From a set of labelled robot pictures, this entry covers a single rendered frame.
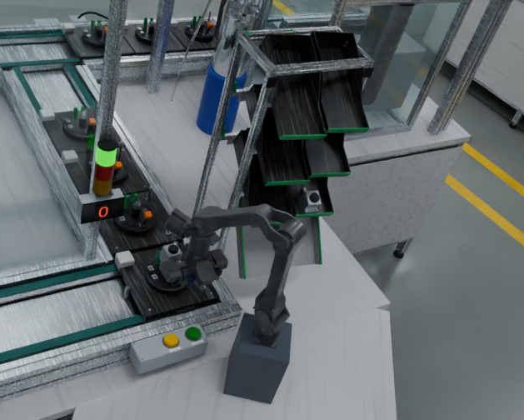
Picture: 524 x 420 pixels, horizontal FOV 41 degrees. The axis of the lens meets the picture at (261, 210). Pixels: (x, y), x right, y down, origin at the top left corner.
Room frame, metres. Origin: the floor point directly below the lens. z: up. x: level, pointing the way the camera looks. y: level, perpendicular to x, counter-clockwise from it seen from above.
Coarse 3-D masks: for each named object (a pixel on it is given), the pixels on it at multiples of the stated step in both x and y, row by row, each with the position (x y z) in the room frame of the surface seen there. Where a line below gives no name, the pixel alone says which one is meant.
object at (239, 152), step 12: (240, 132) 1.71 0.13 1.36; (240, 144) 1.70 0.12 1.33; (240, 156) 1.68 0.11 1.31; (252, 156) 1.73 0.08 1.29; (252, 168) 1.69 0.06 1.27; (252, 180) 1.66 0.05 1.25; (252, 192) 1.62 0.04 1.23; (264, 192) 1.64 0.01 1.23; (276, 192) 1.66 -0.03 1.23; (252, 204) 1.59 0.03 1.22; (276, 204) 1.62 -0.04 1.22; (288, 204) 1.63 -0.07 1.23
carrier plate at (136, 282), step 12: (144, 252) 1.50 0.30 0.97; (156, 252) 1.52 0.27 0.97; (144, 264) 1.46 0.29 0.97; (132, 276) 1.40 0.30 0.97; (132, 288) 1.35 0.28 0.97; (144, 288) 1.37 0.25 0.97; (192, 288) 1.43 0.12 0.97; (144, 300) 1.32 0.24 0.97; (156, 300) 1.34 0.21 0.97; (168, 300) 1.35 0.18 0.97; (180, 300) 1.37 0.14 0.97; (192, 300) 1.38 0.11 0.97; (204, 300) 1.40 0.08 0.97; (216, 300) 1.42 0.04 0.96; (144, 312) 1.28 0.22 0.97; (156, 312) 1.29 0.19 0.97; (168, 312) 1.32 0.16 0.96
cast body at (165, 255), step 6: (168, 246) 1.45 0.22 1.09; (174, 246) 1.45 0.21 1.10; (162, 252) 1.44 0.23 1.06; (168, 252) 1.42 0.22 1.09; (174, 252) 1.43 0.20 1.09; (180, 252) 1.44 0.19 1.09; (162, 258) 1.43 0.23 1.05; (168, 258) 1.41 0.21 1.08; (174, 258) 1.42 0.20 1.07; (180, 258) 1.44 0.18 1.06
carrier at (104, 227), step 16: (144, 192) 1.77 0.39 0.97; (128, 208) 1.65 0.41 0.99; (160, 208) 1.72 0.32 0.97; (112, 224) 1.58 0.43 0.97; (128, 224) 1.58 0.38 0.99; (160, 224) 1.65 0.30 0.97; (112, 240) 1.51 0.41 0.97; (128, 240) 1.53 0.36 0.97; (144, 240) 1.56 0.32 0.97; (160, 240) 1.58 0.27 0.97; (176, 240) 1.60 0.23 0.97; (112, 256) 1.46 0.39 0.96
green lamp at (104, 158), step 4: (116, 148) 1.40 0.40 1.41; (100, 152) 1.38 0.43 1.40; (104, 152) 1.37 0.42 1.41; (108, 152) 1.38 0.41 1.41; (112, 152) 1.39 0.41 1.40; (116, 152) 1.40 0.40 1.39; (96, 156) 1.39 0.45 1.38; (100, 156) 1.38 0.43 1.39; (104, 156) 1.37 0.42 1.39; (108, 156) 1.38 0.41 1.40; (112, 156) 1.39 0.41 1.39; (96, 160) 1.38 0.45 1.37; (100, 160) 1.37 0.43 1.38; (104, 160) 1.37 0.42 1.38; (108, 160) 1.38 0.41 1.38; (112, 160) 1.39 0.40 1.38; (100, 164) 1.37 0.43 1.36; (104, 164) 1.38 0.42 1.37; (108, 164) 1.38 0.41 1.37; (112, 164) 1.39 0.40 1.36
